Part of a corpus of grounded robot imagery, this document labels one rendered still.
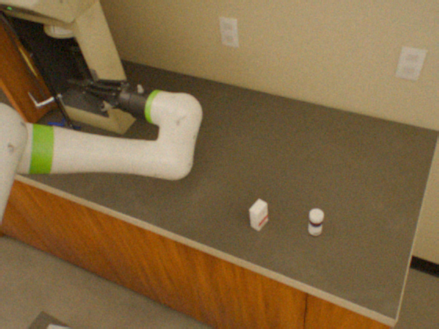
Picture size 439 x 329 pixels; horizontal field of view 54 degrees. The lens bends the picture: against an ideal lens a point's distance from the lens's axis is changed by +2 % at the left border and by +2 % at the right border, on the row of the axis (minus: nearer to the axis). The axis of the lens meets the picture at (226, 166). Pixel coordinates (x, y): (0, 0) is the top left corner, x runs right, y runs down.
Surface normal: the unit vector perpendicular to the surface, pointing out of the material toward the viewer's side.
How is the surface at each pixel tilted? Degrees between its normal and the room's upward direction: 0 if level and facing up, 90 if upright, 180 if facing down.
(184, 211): 0
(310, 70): 90
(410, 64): 90
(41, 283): 0
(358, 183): 0
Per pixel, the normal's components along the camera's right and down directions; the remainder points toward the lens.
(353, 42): -0.43, 0.71
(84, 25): 0.90, 0.27
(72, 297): -0.10, -0.65
